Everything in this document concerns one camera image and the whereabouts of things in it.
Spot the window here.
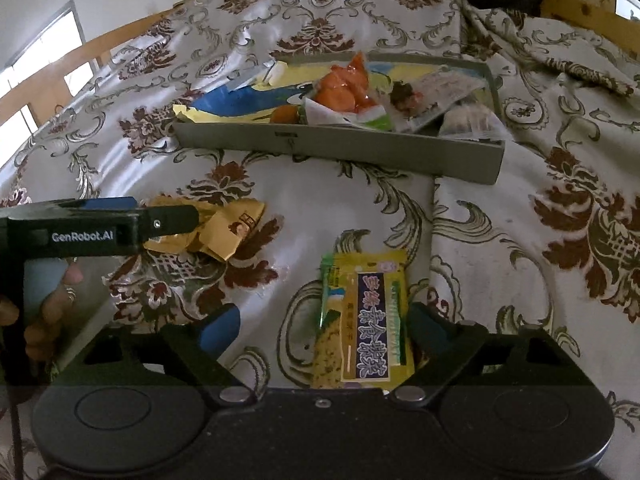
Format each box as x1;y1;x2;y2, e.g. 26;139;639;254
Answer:
0;0;101;136

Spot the yellow packet with blue label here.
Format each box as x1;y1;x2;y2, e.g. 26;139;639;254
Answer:
311;250;416;391

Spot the person's left hand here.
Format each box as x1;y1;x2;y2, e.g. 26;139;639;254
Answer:
0;262;85;361

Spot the grey rectangular tray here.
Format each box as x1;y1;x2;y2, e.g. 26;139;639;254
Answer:
172;50;506;186

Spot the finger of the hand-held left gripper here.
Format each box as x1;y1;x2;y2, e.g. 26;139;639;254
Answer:
135;204;201;237
47;196;139;211

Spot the floral printed blanket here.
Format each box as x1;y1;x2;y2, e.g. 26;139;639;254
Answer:
0;0;640;461

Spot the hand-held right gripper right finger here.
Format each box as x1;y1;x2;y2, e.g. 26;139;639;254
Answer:
387;302;585;406

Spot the green-edged orange snack packet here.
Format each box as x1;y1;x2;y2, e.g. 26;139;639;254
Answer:
302;52;393;133

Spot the cartoon printed tray liner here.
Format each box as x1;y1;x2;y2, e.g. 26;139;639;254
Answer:
172;60;488;126

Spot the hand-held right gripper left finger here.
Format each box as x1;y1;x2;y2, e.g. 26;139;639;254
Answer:
82;302;257;406

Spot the gold foil snack packet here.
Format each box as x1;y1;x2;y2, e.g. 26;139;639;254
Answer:
142;195;266;263

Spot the clear pale snack packet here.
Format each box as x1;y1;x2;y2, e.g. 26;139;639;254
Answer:
439;105;503;143

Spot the wooden bed frame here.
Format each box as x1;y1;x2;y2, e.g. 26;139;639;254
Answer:
0;0;640;171

